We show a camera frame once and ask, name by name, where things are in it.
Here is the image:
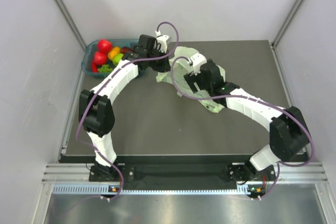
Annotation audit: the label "aluminium frame rail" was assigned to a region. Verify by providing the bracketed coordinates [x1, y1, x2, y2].
[42, 163, 90, 184]

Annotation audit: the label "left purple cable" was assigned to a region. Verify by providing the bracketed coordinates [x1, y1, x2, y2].
[75, 21, 180, 200]

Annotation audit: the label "green fake apple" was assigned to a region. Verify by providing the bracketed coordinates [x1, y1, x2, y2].
[112, 53, 124, 66]

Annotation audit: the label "green fake grapes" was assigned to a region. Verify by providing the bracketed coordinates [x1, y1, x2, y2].
[98, 64, 114, 73]

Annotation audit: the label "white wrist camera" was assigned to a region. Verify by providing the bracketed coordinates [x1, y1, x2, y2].
[155, 30, 172, 53]
[188, 52, 207, 75]

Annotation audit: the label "light green plastic bag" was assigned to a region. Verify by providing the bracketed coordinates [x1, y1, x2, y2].
[156, 46, 224, 113]

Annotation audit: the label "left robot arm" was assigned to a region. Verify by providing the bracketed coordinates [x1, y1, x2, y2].
[79, 31, 171, 181]

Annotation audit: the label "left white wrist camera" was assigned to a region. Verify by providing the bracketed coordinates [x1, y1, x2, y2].
[155, 30, 172, 53]

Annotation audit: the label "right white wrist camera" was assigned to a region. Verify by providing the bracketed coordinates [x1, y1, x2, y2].
[188, 52, 207, 75]

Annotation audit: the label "dark red fake fruit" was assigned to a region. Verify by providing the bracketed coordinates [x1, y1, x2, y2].
[120, 47, 133, 54]

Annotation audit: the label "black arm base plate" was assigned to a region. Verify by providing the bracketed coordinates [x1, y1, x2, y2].
[88, 163, 276, 183]

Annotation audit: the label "grey slotted cable duct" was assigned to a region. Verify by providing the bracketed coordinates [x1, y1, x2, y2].
[52, 184, 263, 195]

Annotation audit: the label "purple cable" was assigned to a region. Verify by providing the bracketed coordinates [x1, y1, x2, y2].
[170, 56, 313, 200]
[75, 21, 180, 200]

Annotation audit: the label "red fake chili pepper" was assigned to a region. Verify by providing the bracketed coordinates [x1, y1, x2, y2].
[91, 62, 98, 73]

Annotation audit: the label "upper red fake apple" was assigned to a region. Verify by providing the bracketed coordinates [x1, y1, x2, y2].
[97, 39, 113, 54]

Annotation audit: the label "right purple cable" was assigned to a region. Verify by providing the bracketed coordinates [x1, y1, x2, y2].
[170, 56, 313, 200]

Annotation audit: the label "teal plastic basket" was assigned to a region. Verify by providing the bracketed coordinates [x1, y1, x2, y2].
[81, 39, 139, 79]

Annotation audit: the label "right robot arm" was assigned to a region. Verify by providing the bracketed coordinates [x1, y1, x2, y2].
[182, 59, 310, 182]

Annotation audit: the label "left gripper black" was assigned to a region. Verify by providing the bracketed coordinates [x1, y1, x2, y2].
[146, 47, 171, 72]

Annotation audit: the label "orange fake fruit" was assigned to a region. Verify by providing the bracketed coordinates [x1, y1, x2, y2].
[108, 46, 121, 61]

